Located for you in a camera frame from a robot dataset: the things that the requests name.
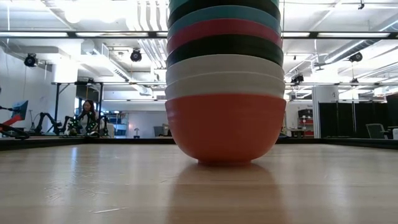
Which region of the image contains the blue bowl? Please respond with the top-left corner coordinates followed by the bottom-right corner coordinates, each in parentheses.
top-left (167, 5), bottom-right (282, 40)

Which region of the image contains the black bowl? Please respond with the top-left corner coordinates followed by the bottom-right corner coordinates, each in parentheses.
top-left (167, 0), bottom-right (282, 28)
top-left (165, 33), bottom-right (285, 68)

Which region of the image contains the person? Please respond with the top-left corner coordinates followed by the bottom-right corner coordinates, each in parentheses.
top-left (77, 99), bottom-right (100, 137)

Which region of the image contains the shelf with red items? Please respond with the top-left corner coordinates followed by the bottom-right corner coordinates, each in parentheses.
top-left (297, 108), bottom-right (315, 138)

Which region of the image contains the pink bowl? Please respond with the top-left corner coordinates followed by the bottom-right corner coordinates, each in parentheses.
top-left (166, 17), bottom-right (283, 55)

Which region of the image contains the red background part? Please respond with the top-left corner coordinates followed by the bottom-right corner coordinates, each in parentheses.
top-left (1, 114), bottom-right (21, 127)

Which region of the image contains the white bowl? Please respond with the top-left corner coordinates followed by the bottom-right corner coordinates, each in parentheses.
top-left (164, 70), bottom-right (286, 101)
top-left (165, 54), bottom-right (285, 84)

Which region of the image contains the black partition wall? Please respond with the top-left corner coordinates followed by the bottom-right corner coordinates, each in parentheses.
top-left (318, 93), bottom-right (398, 138)

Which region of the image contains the red bowl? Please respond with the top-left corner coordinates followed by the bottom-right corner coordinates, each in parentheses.
top-left (164, 93), bottom-right (287, 165)

